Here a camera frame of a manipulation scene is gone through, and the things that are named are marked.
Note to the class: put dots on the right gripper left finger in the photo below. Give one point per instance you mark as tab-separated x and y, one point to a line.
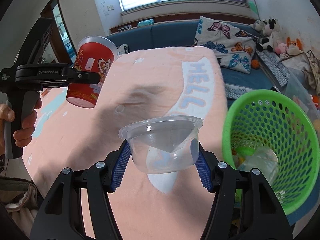
78	201

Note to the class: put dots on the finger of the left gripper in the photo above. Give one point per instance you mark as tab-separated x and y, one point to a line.
81	77

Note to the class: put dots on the grey plush toy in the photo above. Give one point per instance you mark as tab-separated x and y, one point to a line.
258	25

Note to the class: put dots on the red cartoon plastic cup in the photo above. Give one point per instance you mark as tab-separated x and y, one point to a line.
93	62

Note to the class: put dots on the clear plastic storage box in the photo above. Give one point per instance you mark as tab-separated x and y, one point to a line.
295	91

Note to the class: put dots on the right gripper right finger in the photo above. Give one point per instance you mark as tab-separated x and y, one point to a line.
244	206

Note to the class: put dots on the orange fox plush toy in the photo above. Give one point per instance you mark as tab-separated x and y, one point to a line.
294	47

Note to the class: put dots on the clear dome cup lid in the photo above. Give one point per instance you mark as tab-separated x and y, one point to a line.
164	145

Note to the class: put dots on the butterfly print pillow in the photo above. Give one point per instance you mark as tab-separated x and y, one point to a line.
233	47

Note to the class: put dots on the small orange ball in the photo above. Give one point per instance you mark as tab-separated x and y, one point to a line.
255	64

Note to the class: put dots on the small butterfly cushion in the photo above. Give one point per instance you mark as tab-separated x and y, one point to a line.
123	49

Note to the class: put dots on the clear printed plastic bag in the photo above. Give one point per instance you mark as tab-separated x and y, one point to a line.
263	159

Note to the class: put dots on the yellow green juice carton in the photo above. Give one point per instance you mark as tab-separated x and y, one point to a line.
244	151

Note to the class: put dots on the beige cloth pile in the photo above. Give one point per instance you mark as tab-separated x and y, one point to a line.
305	66

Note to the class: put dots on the blue sofa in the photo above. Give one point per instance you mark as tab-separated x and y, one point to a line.
273	75

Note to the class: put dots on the pink plush toy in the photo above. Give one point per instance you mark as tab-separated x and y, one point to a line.
280	48

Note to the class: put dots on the person left hand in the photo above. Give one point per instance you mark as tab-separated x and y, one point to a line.
23	136

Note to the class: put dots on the cow plush toy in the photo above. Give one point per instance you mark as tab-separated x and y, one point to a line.
272	36

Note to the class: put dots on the green plastic trash basket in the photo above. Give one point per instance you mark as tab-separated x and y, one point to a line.
265	118

